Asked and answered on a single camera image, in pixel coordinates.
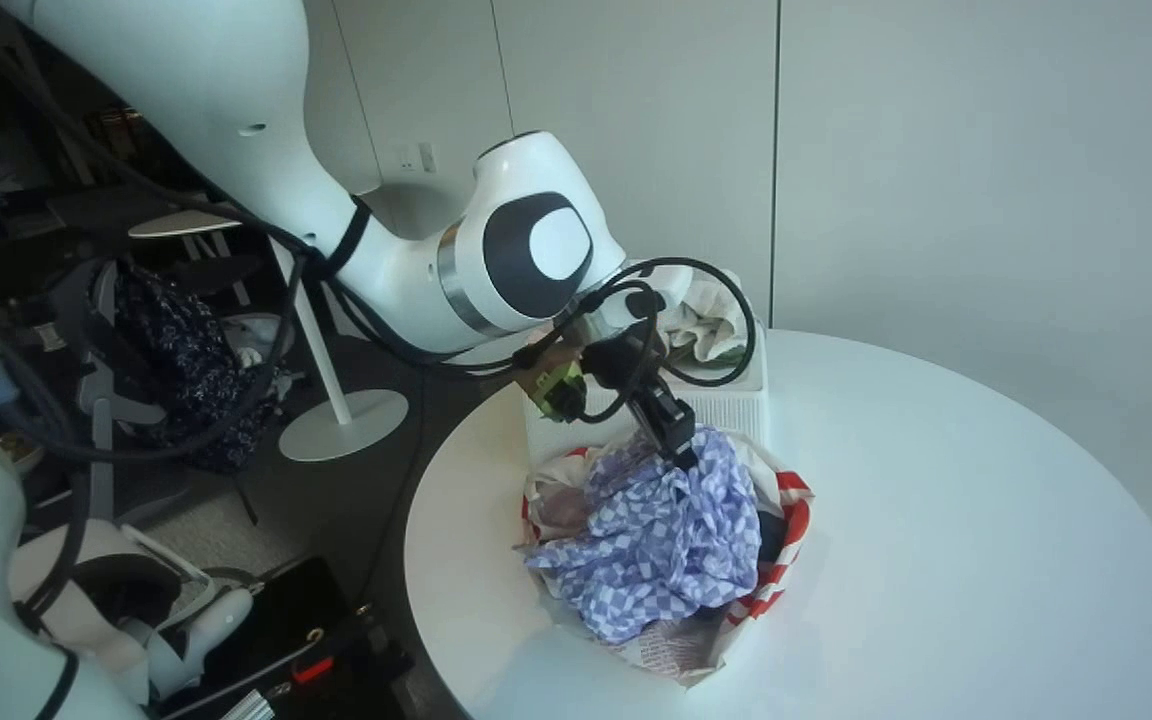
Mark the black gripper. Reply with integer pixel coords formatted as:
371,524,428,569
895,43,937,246
572,317,713,470

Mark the purple floral clothing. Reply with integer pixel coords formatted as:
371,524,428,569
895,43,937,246
520,423,767,650

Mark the dark navy clothing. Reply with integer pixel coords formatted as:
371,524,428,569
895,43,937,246
753,501,797,580

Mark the white plastic storage container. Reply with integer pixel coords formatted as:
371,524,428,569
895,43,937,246
520,265,772,464

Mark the white red plastic shopping bag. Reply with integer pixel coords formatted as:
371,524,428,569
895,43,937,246
516,423,815,687

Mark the white and green cloth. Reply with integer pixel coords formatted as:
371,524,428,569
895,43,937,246
659,265,753,365

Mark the dark floral garment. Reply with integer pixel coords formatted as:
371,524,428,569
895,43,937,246
113,254,298,470

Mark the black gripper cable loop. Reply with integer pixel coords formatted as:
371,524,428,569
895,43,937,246
560,253,764,429

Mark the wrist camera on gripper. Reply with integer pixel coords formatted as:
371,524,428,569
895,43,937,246
513,333,597,429

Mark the white pedestal side table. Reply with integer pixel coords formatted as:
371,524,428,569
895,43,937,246
129,205,413,467

